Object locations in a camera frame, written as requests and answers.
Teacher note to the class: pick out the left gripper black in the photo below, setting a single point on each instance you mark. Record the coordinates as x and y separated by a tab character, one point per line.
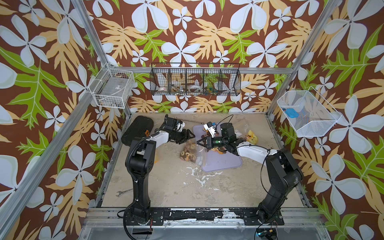
185	137

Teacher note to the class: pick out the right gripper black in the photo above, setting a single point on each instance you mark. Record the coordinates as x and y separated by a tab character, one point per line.
209	142

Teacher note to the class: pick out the ziploc bag with brown items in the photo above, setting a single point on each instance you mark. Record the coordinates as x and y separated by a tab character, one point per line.
193	152

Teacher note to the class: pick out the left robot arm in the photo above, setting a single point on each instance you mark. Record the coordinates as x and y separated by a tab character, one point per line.
141	158

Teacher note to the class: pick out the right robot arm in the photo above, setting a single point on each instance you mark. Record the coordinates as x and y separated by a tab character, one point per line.
283	170

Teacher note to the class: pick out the pile of poured cookies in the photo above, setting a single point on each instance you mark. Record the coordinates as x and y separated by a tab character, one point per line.
219	150

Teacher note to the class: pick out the ziploc bag right with yellow toy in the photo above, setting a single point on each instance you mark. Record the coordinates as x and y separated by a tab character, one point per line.
249	137

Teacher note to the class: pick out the metal rod tool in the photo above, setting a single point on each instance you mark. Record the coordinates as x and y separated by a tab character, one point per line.
192	121

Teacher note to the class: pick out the lavender plastic tray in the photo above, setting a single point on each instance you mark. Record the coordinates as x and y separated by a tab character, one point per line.
213	160

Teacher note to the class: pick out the black hard case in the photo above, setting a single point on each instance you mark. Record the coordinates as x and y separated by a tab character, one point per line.
140	127

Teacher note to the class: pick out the small metal wrench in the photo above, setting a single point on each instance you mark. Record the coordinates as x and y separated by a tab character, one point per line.
120	193

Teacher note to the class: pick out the blue object in basket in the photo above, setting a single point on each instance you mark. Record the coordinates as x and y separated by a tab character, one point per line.
291	113

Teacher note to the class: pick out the white mesh basket right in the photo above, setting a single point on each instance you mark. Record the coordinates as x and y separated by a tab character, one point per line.
317	115

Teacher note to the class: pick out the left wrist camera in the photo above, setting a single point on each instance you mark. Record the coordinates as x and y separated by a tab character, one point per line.
179	125

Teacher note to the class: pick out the black wire basket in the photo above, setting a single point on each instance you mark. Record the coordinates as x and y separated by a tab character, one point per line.
195	79

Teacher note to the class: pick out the white wire basket left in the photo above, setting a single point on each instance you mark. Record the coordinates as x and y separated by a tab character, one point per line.
111	87

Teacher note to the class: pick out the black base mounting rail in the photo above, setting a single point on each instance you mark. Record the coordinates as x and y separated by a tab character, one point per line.
163	216

